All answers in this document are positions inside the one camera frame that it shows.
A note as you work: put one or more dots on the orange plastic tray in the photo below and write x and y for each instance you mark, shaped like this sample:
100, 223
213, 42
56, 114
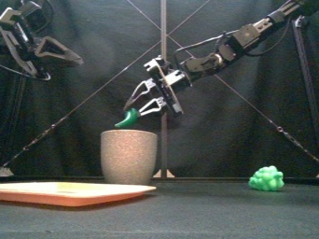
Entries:
71, 193

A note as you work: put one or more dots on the black slanted frame strut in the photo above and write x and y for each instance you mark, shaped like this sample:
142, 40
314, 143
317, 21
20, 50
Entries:
305, 71

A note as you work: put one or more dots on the black backdrop cloth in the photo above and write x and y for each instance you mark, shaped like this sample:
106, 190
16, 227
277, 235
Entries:
233, 140

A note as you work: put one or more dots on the grey speckled cup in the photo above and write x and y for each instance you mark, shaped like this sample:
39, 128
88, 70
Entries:
128, 155

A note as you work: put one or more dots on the grey vertical frame post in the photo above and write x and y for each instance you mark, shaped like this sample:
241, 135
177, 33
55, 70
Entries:
163, 149

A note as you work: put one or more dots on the green toy pepper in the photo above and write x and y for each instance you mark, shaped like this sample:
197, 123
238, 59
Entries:
128, 119

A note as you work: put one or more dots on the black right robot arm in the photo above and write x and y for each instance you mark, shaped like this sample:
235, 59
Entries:
243, 36

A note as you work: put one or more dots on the thin diagonal brace rod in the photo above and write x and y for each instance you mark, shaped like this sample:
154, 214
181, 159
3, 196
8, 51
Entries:
83, 102
253, 107

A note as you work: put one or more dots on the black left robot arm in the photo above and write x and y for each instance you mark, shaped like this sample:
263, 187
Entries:
39, 12

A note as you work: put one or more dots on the green toy grape bunch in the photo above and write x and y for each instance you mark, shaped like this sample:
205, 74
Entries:
266, 179

